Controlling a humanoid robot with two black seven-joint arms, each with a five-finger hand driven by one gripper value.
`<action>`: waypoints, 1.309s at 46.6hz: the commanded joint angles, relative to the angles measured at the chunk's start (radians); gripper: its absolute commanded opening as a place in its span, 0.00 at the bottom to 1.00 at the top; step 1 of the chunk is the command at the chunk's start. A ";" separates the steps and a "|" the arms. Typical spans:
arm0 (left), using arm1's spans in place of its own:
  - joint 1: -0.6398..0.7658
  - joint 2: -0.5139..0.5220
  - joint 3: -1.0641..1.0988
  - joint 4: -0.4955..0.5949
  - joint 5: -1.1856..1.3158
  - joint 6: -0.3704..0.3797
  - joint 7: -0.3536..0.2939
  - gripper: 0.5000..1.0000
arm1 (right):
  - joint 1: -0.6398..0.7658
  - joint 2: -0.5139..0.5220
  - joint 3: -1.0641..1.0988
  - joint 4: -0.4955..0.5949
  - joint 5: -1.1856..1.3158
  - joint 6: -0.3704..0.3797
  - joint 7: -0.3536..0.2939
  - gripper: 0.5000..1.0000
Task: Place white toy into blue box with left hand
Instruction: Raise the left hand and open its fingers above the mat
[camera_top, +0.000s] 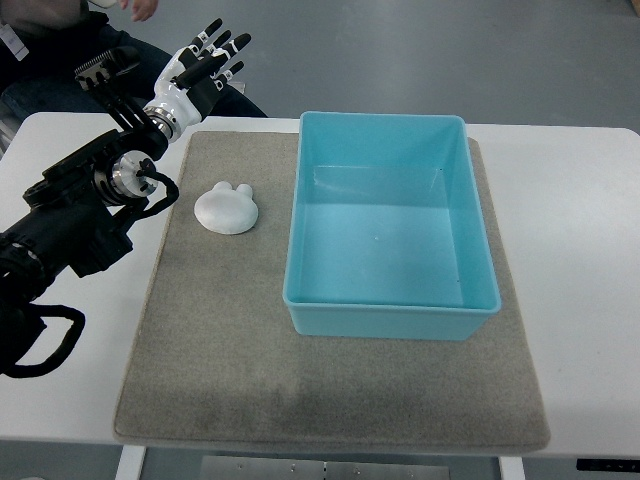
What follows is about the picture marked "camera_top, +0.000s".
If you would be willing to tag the white table leg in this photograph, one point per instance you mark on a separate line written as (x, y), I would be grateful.
(511, 468)
(131, 463)

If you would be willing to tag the person's hand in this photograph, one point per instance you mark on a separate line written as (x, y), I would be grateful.
(140, 10)

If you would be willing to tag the black table control panel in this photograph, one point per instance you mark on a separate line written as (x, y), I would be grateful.
(608, 465)

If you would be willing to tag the blue plastic box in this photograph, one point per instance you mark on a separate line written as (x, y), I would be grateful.
(388, 237)

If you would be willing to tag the white table leg right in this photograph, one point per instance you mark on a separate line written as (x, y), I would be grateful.
(511, 468)

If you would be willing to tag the metal table base plate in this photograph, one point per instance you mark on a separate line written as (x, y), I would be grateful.
(227, 467)

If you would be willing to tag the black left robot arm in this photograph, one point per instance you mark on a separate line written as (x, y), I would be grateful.
(84, 205)

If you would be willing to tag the grey felt mat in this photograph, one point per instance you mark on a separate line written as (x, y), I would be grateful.
(216, 361)

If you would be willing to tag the white rabbit toy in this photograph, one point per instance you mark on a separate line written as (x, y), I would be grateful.
(227, 210)

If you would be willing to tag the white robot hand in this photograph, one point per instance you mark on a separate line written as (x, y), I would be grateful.
(184, 93)

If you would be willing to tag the white table leg left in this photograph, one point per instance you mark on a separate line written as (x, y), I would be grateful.
(131, 463)

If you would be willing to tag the seated person dark clothes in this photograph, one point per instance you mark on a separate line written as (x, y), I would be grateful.
(43, 42)

